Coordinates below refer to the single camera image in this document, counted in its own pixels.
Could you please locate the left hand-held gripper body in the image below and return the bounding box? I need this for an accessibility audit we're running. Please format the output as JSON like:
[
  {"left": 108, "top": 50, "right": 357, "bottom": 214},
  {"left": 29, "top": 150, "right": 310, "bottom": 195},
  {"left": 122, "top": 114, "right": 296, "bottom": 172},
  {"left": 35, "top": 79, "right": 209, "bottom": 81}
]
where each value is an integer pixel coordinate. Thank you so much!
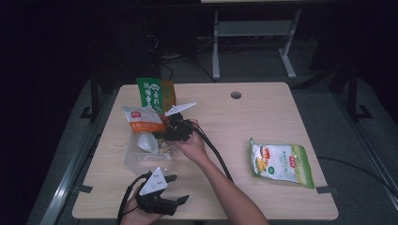
[{"left": 135, "top": 166, "right": 178, "bottom": 217}]

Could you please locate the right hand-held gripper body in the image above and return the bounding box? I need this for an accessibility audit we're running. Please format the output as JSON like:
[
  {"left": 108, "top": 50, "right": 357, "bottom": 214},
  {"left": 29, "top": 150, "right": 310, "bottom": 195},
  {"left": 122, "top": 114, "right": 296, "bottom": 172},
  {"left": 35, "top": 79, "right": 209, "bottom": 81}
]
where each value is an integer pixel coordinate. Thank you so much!
[{"left": 163, "top": 100, "right": 197, "bottom": 143}]

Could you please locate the orange white clear packet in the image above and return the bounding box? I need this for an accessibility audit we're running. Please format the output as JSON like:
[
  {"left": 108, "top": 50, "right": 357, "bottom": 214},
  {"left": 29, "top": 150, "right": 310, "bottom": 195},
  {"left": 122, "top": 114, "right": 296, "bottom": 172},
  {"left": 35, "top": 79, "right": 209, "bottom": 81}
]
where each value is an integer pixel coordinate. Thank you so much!
[{"left": 121, "top": 105, "right": 167, "bottom": 154}]

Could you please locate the clear plastic bag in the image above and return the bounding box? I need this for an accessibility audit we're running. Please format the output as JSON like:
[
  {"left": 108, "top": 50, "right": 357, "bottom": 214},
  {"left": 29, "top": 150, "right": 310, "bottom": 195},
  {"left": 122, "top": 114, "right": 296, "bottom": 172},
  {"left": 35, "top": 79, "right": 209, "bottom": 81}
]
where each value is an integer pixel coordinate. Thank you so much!
[{"left": 123, "top": 128, "right": 176, "bottom": 175}]

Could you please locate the green and gold food packet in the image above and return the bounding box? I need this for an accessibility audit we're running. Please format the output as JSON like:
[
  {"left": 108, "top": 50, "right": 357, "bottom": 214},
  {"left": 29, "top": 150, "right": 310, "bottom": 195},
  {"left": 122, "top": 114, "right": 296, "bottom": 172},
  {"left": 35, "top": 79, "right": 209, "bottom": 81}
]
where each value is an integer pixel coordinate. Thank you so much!
[{"left": 136, "top": 77, "right": 176, "bottom": 115}]

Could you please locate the person's right hand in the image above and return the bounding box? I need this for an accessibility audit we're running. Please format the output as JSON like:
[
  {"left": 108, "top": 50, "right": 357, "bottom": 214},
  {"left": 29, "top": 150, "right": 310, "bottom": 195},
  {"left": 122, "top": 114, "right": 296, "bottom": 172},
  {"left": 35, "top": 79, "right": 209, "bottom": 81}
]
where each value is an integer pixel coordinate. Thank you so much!
[{"left": 173, "top": 118, "right": 210, "bottom": 166}]

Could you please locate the person's left hand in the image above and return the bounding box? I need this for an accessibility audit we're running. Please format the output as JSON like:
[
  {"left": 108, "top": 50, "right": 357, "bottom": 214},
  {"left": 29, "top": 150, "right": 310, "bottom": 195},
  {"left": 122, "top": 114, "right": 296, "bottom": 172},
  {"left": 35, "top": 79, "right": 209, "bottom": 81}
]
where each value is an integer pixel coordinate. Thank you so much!
[{"left": 120, "top": 193, "right": 164, "bottom": 225}]

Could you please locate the black tape piece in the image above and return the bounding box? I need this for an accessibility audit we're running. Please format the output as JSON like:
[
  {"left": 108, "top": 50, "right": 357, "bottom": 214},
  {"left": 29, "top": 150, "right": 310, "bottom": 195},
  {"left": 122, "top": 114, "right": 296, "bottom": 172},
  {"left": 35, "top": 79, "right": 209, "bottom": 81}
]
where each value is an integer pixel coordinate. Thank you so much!
[
  {"left": 73, "top": 185, "right": 94, "bottom": 194},
  {"left": 315, "top": 186, "right": 339, "bottom": 195}
]

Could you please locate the black metal stand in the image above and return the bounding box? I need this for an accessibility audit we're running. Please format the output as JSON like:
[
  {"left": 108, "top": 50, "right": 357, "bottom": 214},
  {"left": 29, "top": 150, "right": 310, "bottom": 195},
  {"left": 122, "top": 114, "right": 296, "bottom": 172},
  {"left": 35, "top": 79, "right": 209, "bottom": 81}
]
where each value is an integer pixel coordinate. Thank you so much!
[
  {"left": 79, "top": 78, "right": 101, "bottom": 121},
  {"left": 346, "top": 65, "right": 374, "bottom": 121}
]

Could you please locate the white green corn packet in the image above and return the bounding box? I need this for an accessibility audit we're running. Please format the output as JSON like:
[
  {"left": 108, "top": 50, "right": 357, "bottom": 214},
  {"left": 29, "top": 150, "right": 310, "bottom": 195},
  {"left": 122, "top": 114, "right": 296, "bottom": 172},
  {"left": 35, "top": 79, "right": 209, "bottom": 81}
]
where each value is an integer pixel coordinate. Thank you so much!
[{"left": 249, "top": 137, "right": 315, "bottom": 189}]

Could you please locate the white metal stand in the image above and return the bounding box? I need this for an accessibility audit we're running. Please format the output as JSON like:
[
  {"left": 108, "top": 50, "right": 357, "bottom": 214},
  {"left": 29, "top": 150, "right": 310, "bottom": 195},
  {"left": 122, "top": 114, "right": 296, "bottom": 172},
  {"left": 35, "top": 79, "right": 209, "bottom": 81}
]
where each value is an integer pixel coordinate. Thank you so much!
[{"left": 211, "top": 8, "right": 302, "bottom": 81}]

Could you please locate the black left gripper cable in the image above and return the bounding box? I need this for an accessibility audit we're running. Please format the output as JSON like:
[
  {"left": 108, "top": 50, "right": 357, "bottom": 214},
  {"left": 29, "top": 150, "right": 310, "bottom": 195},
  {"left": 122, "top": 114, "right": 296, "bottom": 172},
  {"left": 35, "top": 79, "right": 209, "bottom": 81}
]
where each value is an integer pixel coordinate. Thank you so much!
[{"left": 116, "top": 172, "right": 153, "bottom": 225}]

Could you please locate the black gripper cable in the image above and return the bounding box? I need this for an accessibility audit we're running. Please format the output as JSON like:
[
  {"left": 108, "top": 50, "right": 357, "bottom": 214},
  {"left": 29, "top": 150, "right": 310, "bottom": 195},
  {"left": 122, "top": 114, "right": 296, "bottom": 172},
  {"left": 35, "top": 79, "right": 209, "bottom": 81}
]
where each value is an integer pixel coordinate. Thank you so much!
[
  {"left": 184, "top": 120, "right": 235, "bottom": 183},
  {"left": 116, "top": 172, "right": 153, "bottom": 225}
]

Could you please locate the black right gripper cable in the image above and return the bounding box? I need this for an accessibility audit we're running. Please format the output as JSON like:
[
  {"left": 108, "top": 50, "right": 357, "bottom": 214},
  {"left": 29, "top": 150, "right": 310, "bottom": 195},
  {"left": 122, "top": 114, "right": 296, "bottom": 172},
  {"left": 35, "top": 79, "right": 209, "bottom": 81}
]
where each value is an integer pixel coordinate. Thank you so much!
[{"left": 184, "top": 120, "right": 235, "bottom": 183}]

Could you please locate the black floor cable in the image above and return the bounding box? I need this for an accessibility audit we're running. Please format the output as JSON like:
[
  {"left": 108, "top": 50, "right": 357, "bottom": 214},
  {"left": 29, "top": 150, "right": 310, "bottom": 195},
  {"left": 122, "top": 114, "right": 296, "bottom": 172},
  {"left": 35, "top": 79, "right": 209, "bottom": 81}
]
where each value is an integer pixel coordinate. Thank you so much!
[{"left": 315, "top": 155, "right": 398, "bottom": 196}]

